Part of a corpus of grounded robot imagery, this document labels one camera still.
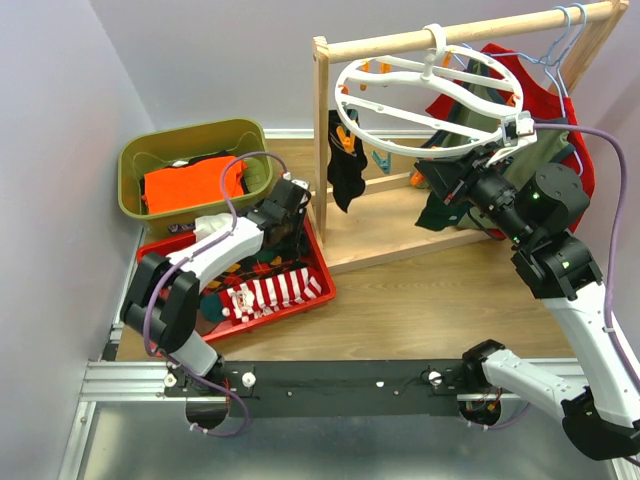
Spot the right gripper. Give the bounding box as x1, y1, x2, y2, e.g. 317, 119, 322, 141
416, 140, 535, 246

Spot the dark green sock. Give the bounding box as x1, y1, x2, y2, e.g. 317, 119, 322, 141
415, 193, 472, 232

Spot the white round clip hanger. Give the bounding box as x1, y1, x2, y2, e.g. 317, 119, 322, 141
334, 24, 526, 159

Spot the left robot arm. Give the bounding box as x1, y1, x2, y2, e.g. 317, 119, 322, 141
119, 178, 311, 395

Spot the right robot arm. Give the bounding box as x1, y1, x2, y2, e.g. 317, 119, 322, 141
415, 148, 639, 460

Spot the orange clothes peg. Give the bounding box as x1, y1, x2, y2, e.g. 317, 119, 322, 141
410, 171, 429, 189

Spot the olive green shirt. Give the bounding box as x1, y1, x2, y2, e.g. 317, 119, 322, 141
419, 52, 576, 231

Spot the red plastic tray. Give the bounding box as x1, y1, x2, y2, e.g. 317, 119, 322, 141
136, 218, 336, 342

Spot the black striped sock pair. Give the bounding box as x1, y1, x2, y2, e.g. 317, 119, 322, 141
327, 110, 368, 213

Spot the argyle patterned sock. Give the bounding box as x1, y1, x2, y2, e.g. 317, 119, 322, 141
202, 250, 311, 295

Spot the wooden clothes rack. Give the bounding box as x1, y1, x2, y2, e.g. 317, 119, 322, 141
309, 1, 629, 273

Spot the red white striped santa sock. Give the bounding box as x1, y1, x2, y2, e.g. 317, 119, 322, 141
211, 267, 323, 323

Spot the red shirt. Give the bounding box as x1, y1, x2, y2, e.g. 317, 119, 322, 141
415, 43, 596, 233

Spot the orange folded garment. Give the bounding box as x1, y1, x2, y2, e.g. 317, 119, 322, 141
140, 155, 247, 215

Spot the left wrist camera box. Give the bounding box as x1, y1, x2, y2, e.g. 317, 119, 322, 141
281, 172, 310, 191

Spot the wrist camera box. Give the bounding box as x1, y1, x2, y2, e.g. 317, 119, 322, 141
486, 111, 537, 167
281, 172, 310, 191

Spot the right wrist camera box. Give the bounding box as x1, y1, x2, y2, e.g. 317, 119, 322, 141
486, 111, 537, 167

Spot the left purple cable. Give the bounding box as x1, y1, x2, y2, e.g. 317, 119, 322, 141
142, 151, 291, 438

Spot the purple cable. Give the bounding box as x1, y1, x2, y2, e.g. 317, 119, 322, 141
534, 124, 640, 464
142, 151, 291, 438

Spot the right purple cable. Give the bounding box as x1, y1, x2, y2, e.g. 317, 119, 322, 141
534, 124, 640, 464

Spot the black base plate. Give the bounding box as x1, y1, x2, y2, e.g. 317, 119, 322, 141
164, 358, 481, 419

